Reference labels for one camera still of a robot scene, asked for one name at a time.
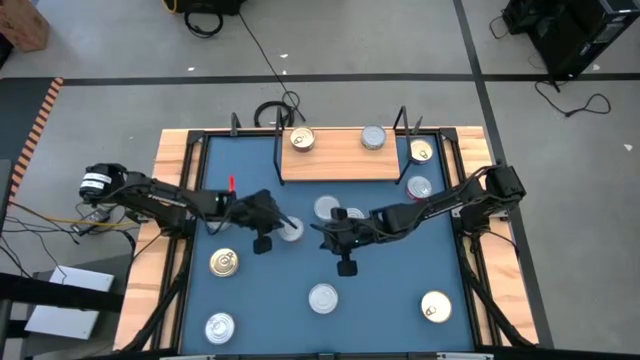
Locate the white flat panel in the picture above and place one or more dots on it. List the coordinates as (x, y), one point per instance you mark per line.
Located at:
(65, 322)

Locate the black metal table frame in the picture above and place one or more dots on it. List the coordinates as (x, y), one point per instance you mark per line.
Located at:
(196, 136)

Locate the black computer case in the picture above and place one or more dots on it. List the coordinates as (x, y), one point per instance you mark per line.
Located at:
(575, 35)

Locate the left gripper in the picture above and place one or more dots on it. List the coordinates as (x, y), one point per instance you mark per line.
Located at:
(257, 212)

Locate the red tag on arm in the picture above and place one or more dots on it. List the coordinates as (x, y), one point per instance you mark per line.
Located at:
(231, 183)

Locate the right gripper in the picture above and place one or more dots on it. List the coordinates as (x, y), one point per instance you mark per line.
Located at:
(355, 232)

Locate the black power adapter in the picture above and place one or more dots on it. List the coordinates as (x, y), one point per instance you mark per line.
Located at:
(92, 218)

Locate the blue table mat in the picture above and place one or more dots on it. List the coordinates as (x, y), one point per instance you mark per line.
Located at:
(280, 320)

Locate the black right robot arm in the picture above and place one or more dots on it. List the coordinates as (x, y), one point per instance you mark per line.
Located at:
(440, 202)

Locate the brown cardboard box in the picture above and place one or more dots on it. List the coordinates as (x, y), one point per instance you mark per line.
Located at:
(20, 22)

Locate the white edge bracket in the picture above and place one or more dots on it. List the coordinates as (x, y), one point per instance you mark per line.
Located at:
(187, 357)
(465, 356)

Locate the blue seafood can gold lid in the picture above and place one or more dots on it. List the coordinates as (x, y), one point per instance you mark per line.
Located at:
(435, 306)
(302, 138)
(421, 151)
(223, 262)

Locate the dark floor mat striped edge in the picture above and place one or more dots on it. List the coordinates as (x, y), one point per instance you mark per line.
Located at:
(20, 125)

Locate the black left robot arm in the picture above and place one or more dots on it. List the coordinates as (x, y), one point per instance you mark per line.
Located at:
(165, 197)

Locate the black desk bar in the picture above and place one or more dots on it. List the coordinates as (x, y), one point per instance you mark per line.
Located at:
(60, 295)

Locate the grey table-level camera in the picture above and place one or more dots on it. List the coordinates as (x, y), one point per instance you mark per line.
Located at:
(326, 356)

